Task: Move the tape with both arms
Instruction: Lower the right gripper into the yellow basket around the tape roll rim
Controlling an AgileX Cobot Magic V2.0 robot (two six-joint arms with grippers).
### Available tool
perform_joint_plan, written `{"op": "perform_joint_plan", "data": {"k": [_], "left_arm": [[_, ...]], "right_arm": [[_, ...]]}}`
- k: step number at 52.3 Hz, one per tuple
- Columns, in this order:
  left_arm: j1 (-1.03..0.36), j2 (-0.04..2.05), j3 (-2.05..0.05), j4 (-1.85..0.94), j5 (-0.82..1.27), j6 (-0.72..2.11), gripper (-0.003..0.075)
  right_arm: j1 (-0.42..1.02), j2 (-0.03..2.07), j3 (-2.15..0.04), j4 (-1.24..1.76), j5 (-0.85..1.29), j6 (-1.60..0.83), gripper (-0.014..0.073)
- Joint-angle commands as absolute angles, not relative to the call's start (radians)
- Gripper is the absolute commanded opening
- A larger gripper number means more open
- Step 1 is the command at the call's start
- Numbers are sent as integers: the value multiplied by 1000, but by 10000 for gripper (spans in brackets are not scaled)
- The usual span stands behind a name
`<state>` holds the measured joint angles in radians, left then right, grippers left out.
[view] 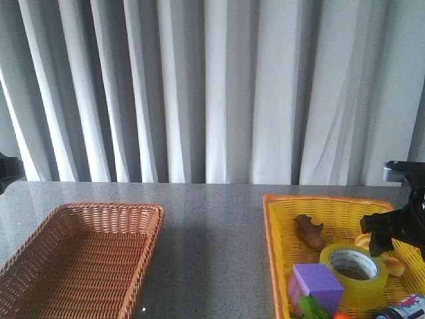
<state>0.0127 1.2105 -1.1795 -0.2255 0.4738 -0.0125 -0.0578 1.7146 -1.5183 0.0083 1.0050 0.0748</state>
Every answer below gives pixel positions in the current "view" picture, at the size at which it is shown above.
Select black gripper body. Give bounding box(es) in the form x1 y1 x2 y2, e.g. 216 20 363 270
392 186 424 259
0 154 24 195

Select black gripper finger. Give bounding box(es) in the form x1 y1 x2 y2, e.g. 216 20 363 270
360 210 398 257

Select yellow tape roll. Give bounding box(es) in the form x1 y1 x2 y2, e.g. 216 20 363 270
319 243 388 310

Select toy croissant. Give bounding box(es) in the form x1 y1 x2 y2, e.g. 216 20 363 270
354 233 405 277

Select brown toy animal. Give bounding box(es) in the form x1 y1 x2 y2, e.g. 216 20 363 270
294 214 328 251

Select yellow plastic basket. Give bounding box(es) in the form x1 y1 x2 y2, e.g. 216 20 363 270
263 194 424 318

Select purple foam cube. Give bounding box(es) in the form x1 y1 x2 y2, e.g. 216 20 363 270
287 263 345 316

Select orange toy carrot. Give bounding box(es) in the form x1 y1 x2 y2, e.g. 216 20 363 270
333 312 353 319

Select green toy leaves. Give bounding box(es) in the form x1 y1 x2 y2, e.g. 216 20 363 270
290 295 332 319

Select brown wicker basket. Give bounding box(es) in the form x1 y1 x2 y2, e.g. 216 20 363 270
1 203 165 318

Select grey pleated curtain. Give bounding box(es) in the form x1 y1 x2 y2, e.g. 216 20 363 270
1 1 424 185

